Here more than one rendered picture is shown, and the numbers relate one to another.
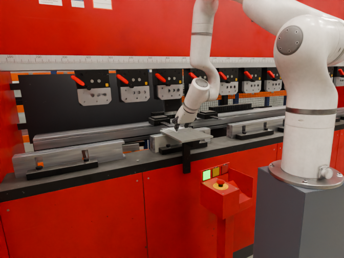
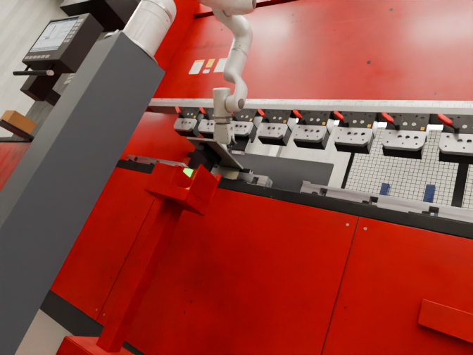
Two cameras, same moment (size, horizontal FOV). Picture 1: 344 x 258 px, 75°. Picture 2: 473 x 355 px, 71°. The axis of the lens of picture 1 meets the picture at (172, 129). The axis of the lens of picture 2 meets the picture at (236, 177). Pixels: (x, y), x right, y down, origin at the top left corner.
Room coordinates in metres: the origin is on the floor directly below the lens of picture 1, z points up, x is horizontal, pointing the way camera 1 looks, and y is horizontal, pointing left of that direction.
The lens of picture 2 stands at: (0.56, -1.46, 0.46)
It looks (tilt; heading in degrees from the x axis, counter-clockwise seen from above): 17 degrees up; 62
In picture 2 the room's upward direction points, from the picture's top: 22 degrees clockwise
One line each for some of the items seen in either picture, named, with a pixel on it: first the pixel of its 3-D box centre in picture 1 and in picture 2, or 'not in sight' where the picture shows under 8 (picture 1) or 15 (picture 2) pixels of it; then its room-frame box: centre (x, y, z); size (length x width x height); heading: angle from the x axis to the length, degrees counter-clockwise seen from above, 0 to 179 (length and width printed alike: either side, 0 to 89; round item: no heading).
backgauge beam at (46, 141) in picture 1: (201, 123); not in sight; (1.74, -0.24, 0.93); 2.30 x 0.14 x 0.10; 115
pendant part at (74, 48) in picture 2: not in sight; (62, 45); (0.29, 0.85, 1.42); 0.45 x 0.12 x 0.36; 117
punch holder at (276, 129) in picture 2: (197, 82); (276, 127); (1.37, -0.16, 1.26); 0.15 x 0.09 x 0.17; 115
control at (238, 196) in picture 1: (226, 188); (184, 182); (1.01, -0.26, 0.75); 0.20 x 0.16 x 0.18; 122
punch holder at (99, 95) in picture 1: (93, 87); (190, 121); (1.11, 0.38, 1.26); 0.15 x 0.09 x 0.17; 115
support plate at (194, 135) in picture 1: (185, 133); (215, 153); (1.16, -0.07, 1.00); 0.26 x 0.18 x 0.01; 25
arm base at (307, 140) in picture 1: (306, 143); (143, 36); (0.61, -0.38, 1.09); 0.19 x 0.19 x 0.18
